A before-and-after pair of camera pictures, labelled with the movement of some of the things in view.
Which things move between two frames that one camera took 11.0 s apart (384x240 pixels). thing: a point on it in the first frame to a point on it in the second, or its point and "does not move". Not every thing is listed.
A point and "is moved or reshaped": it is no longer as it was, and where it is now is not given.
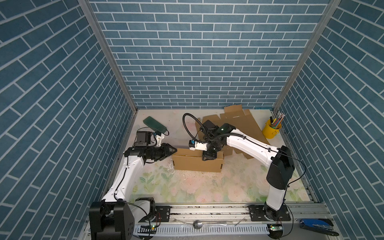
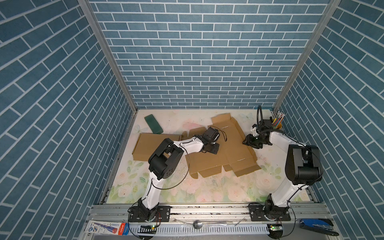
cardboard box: [184, 159] is moved or reshaped
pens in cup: [276, 122] does not move
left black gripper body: [156, 152] to [212, 147]
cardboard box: [242, 121] to [233, 152]
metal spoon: [198, 224] does not move
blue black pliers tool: [322, 225] does not move
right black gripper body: [211, 147] to [255, 142]
